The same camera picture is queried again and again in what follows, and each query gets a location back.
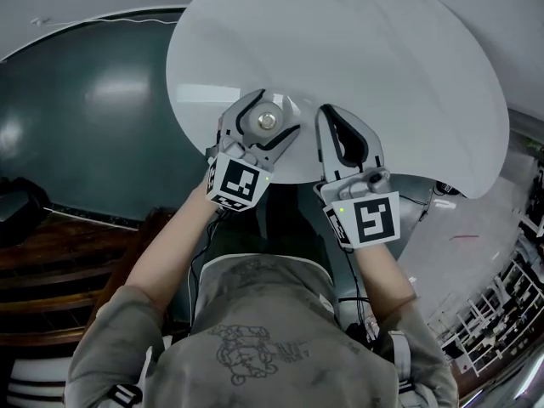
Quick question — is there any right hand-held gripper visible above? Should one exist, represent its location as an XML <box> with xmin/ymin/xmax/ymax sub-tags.
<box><xmin>313</xmin><ymin>104</ymin><xmax>403</xmax><ymax>251</ymax></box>

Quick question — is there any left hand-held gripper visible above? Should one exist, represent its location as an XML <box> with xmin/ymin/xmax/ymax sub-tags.
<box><xmin>205</xmin><ymin>88</ymin><xmax>302</xmax><ymax>211</ymax></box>

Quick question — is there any small round clear container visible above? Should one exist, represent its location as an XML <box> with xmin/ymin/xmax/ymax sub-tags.
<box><xmin>247</xmin><ymin>101</ymin><xmax>284</xmax><ymax>139</ymax></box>

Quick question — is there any person's left forearm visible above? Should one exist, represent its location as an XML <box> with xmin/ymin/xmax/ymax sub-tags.
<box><xmin>125</xmin><ymin>183</ymin><xmax>223</xmax><ymax>314</ymax></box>

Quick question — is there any person's right forearm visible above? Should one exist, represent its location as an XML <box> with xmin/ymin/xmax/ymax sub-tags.
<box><xmin>351</xmin><ymin>242</ymin><xmax>420</xmax><ymax>315</ymax></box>

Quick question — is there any person's grey printed shirt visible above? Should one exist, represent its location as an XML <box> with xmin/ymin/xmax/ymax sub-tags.
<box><xmin>63</xmin><ymin>254</ymin><xmax>461</xmax><ymax>408</ymax></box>

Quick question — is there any white shelf rack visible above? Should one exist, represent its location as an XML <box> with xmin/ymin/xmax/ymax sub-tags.
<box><xmin>439</xmin><ymin>223</ymin><xmax>544</xmax><ymax>378</ymax></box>

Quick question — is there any dark wooden furniture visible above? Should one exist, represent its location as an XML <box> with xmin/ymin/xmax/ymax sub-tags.
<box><xmin>0</xmin><ymin>205</ymin><xmax>179</xmax><ymax>349</ymax></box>

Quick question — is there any black bag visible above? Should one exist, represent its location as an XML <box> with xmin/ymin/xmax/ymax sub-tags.
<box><xmin>0</xmin><ymin>176</ymin><xmax>54</xmax><ymax>248</ymax></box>

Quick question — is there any white black striped seat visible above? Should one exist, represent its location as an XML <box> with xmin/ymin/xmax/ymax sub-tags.
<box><xmin>0</xmin><ymin>354</ymin><xmax>76</xmax><ymax>408</ymax></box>

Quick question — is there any black cable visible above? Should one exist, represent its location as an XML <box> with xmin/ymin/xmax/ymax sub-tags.
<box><xmin>185</xmin><ymin>208</ymin><xmax>227</xmax><ymax>336</ymax></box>
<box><xmin>338</xmin><ymin>244</ymin><xmax>380</xmax><ymax>353</ymax></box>

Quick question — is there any thin white cable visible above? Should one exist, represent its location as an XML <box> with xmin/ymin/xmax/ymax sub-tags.
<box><xmin>31</xmin><ymin>14</ymin><xmax>180</xmax><ymax>29</ymax></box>

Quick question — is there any grey harness strap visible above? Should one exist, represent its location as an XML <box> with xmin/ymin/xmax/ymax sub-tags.
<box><xmin>105</xmin><ymin>345</ymin><xmax>155</xmax><ymax>408</ymax></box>
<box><xmin>388</xmin><ymin>330</ymin><xmax>417</xmax><ymax>408</ymax></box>

